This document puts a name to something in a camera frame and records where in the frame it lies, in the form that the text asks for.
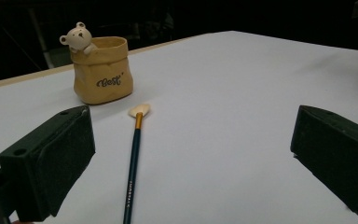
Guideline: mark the yellow bear pen holder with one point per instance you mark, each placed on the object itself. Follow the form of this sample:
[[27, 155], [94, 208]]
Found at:
[[101, 73]]

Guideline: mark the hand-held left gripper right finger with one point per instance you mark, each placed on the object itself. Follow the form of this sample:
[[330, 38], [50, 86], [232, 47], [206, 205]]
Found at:
[[338, 155]]

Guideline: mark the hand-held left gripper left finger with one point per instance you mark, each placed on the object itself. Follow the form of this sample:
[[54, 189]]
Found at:
[[48, 161]]

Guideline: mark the metal stand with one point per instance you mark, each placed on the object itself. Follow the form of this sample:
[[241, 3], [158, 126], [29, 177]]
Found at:
[[40, 40]]

